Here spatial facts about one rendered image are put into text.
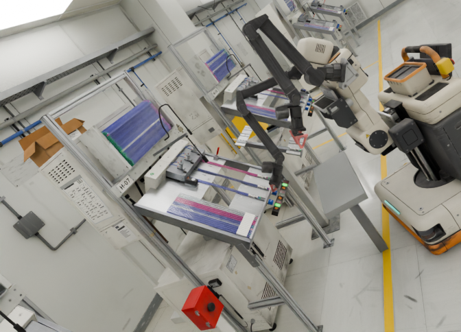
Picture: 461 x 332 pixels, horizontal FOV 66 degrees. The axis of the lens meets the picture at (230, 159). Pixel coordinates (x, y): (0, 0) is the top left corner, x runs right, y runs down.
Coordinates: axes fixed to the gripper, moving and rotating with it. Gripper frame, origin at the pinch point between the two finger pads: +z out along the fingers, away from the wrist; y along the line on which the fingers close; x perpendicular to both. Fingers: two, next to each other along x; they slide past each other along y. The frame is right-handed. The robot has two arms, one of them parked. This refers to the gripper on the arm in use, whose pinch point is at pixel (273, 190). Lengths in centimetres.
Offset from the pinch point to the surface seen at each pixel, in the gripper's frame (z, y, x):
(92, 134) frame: -33, 38, -103
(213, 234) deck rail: 3, 48, -22
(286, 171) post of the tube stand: 14.2, -44.7, 1.7
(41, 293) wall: 121, 61, -158
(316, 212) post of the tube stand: 45, -45, 32
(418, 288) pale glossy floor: 11, 31, 90
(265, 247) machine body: 50, 3, 4
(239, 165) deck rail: 3.0, -19.6, -29.7
